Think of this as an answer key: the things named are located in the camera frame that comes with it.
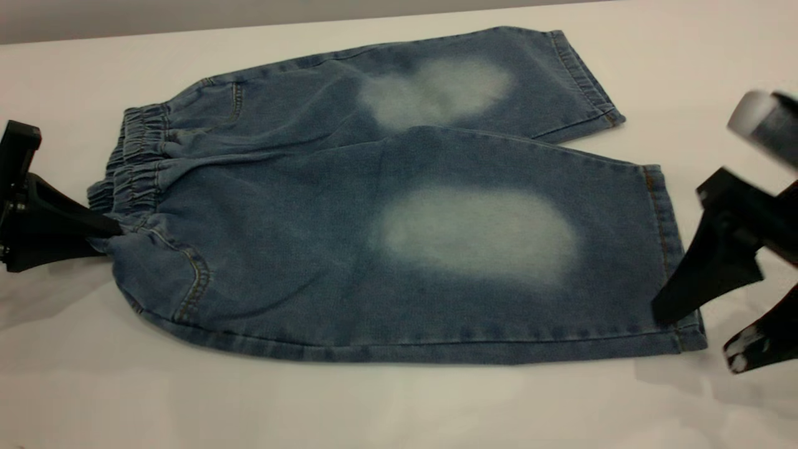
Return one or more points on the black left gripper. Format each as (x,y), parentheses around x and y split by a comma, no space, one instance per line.
(15,162)

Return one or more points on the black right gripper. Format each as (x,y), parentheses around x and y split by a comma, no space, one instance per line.
(757,215)

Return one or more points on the blue denim jeans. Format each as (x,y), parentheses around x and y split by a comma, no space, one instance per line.
(312,249)

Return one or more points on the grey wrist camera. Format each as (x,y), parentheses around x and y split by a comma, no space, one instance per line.
(770,125)

